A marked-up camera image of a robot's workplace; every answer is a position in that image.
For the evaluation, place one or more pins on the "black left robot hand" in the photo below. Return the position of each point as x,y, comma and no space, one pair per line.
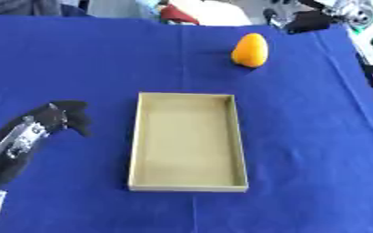
14,151

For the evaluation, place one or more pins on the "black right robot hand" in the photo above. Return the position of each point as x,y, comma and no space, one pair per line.
307,22

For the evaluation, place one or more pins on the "tan open cardboard box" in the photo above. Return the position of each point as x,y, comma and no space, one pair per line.
188,142

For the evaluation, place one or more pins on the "orange toy fruit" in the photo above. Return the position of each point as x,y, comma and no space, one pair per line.
250,50

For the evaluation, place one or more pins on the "white bag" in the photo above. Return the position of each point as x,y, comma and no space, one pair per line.
221,12

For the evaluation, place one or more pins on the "red bag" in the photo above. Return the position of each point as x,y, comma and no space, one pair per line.
177,15

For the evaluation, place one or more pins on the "grey chair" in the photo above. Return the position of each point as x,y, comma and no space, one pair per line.
20,6

